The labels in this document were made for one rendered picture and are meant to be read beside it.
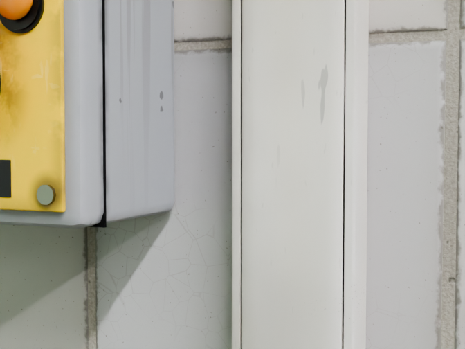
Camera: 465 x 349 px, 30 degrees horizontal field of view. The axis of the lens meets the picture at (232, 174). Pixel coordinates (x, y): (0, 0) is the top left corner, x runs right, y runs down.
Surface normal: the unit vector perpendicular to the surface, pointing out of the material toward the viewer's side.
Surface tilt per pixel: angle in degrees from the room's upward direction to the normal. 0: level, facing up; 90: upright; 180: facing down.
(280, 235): 90
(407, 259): 90
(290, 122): 90
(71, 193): 90
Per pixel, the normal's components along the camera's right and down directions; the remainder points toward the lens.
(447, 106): -0.41, 0.05
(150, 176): 0.91, 0.02
